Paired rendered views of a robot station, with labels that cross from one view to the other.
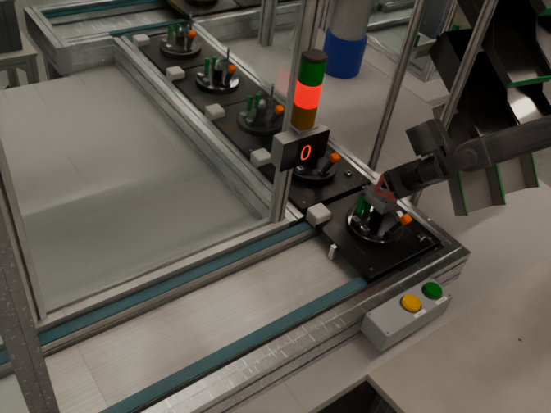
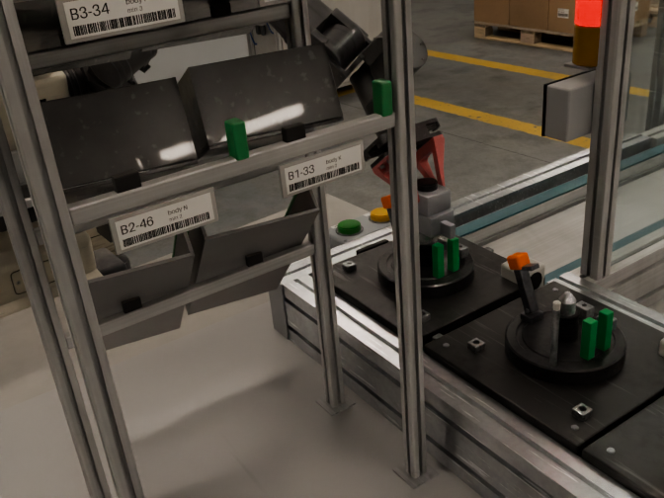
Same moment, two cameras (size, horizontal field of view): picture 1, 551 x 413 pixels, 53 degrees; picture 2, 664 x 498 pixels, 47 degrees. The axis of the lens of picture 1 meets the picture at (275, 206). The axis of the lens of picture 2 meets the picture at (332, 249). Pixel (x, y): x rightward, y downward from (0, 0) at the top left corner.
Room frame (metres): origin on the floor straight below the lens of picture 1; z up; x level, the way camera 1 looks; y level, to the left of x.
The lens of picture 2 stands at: (1.99, -0.21, 1.52)
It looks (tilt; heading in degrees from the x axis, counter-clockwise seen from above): 27 degrees down; 190
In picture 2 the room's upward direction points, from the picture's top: 5 degrees counter-clockwise
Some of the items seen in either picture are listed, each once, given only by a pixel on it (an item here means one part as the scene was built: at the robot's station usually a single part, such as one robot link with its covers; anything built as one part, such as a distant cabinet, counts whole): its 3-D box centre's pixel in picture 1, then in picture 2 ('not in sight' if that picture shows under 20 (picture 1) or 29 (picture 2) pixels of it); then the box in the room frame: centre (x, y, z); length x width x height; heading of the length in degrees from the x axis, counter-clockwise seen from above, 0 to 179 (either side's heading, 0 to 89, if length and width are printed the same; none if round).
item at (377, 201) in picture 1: (380, 190); (432, 206); (1.02, -0.23, 1.08); 0.08 x 0.04 x 0.07; 42
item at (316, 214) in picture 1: (318, 215); (523, 276); (1.02, -0.11, 0.97); 0.05 x 0.05 x 0.04; 42
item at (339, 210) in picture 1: (372, 229); (426, 279); (1.01, -0.25, 0.96); 0.24 x 0.24 x 0.02; 42
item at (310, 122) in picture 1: (303, 113); (593, 42); (0.97, -0.03, 1.28); 0.05 x 0.05 x 0.05
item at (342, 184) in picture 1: (312, 156); (566, 320); (1.20, -0.08, 1.01); 0.24 x 0.24 x 0.13; 42
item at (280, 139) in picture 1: (304, 109); (594, 37); (0.97, -0.03, 1.29); 0.12 x 0.05 x 0.25; 132
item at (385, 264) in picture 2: (374, 224); (425, 268); (1.01, -0.25, 0.98); 0.14 x 0.14 x 0.02
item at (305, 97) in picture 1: (307, 91); (596, 2); (0.97, -0.03, 1.33); 0.05 x 0.05 x 0.05
